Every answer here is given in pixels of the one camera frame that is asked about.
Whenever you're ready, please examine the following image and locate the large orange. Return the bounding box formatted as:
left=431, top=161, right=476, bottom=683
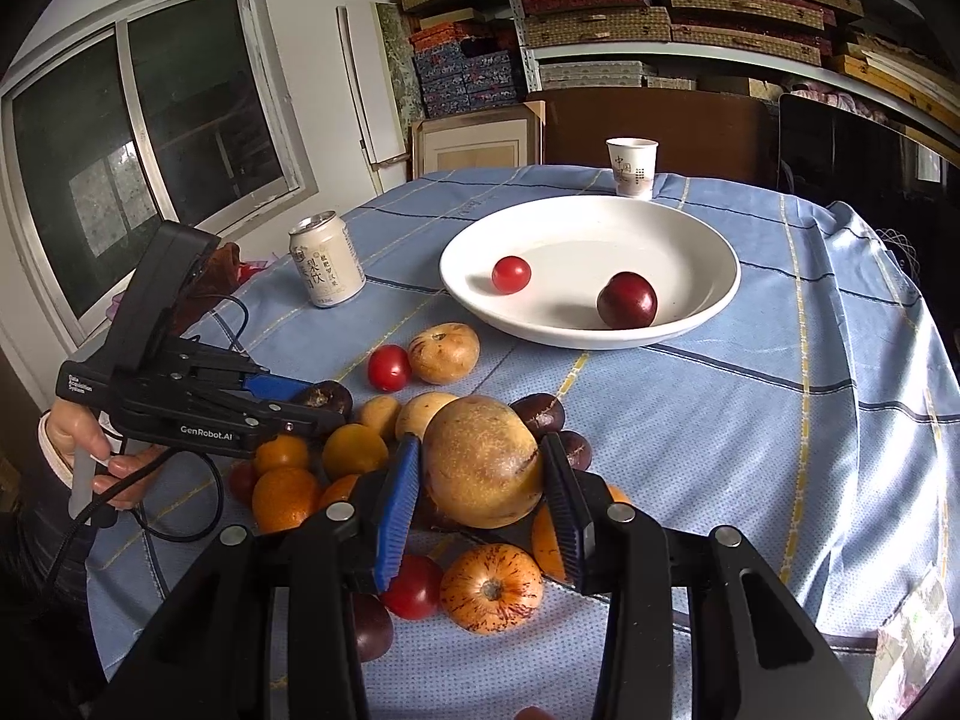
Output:
left=251, top=466, right=323, bottom=535

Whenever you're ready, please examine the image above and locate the printed plastic bag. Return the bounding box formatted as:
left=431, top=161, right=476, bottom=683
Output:
left=874, top=562, right=957, bottom=720

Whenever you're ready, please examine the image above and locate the dark red plum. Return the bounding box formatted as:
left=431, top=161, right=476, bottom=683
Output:
left=596, top=271, right=659, bottom=331

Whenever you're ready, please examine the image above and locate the spotted orange passion fruit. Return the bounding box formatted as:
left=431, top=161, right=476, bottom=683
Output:
left=439, top=544, right=544, bottom=635

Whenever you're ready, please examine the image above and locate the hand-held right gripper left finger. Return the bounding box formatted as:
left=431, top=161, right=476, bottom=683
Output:
left=90, top=435, right=422, bottom=720

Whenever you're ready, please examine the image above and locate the brown wooden board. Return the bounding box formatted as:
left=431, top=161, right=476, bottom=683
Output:
left=525, top=88, right=777, bottom=185

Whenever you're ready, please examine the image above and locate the white drink can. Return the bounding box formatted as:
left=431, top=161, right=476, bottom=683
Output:
left=288, top=210, right=367, bottom=308

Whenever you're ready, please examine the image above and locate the stack of blue patterned boxes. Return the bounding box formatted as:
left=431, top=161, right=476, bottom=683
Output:
left=409, top=22, right=526, bottom=119

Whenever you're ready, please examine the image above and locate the green marbled panel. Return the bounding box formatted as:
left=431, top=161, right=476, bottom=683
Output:
left=375, top=1, right=428, bottom=125

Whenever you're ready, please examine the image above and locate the grey framed window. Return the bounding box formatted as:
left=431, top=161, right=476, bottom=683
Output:
left=0, top=0, right=320, bottom=350

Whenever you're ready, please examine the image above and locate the white leaning board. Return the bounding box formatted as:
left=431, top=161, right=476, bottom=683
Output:
left=335, top=4, right=412, bottom=173

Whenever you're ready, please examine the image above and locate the white metal shelf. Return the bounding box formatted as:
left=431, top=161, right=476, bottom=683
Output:
left=495, top=0, right=960, bottom=158

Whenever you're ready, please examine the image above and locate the dark purple passion fruit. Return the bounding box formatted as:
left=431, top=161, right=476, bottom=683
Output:
left=291, top=381, right=353, bottom=421
left=559, top=430, right=593, bottom=472
left=510, top=392, right=567, bottom=437
left=349, top=592, right=395, bottom=663

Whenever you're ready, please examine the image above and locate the red bag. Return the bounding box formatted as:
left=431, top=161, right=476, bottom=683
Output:
left=199, top=241, right=271, bottom=293

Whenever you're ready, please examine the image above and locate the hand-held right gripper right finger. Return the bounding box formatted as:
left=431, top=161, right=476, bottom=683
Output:
left=538, top=431, right=875, bottom=720

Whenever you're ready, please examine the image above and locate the person's left hand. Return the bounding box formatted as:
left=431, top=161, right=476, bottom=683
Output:
left=41, top=400, right=172, bottom=512

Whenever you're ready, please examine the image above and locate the large yellow passion fruit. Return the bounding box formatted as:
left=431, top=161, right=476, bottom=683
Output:
left=422, top=394, right=545, bottom=530

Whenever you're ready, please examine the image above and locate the person's left forearm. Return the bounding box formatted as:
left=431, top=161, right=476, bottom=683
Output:
left=0, top=420, right=102, bottom=691

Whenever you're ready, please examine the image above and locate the red tomato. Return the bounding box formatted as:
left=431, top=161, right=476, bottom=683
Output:
left=380, top=553, right=445, bottom=621
left=491, top=255, right=533, bottom=295
left=366, top=344, right=413, bottom=393

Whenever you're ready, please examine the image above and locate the blue checked tablecloth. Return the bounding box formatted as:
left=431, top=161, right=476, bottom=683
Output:
left=86, top=163, right=960, bottom=720

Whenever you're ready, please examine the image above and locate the shelf with stacked boxes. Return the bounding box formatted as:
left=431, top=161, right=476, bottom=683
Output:
left=382, top=0, right=960, bottom=117

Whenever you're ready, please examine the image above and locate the black cable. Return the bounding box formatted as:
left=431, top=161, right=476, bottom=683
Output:
left=45, top=292, right=252, bottom=616

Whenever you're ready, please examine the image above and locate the white plate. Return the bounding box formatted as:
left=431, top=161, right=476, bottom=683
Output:
left=439, top=195, right=742, bottom=350

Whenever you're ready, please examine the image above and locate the white paper cup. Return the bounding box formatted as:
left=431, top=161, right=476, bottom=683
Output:
left=605, top=136, right=659, bottom=200

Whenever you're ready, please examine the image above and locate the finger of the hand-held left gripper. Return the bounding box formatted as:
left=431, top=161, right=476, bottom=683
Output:
left=171, top=343, right=311, bottom=403
left=246, top=399, right=352, bottom=442

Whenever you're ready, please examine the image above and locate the small yellow passion fruit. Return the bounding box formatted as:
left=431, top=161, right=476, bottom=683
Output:
left=358, top=395, right=402, bottom=443

